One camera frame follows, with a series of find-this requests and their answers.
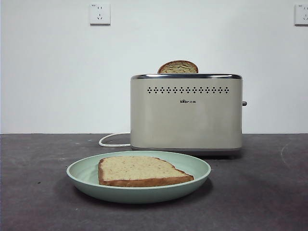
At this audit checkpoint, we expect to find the light toast bread slice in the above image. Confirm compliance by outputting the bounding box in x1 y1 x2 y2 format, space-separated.
98 155 194 187

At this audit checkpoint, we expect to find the pale green round plate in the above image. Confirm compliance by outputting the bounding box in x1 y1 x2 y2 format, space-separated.
66 150 212 205

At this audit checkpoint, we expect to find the cream two-slot toaster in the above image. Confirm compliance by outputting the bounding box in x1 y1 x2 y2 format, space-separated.
130 73 248 159

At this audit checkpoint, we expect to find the dark rounded bread slice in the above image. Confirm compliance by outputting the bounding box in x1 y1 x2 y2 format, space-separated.
157 60 199 74

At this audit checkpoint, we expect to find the white toaster power cable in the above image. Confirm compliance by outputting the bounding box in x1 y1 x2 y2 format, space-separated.
99 133 132 148

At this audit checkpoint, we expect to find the white wall socket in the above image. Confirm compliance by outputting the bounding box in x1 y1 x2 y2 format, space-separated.
294 4 308 26
90 3 111 26

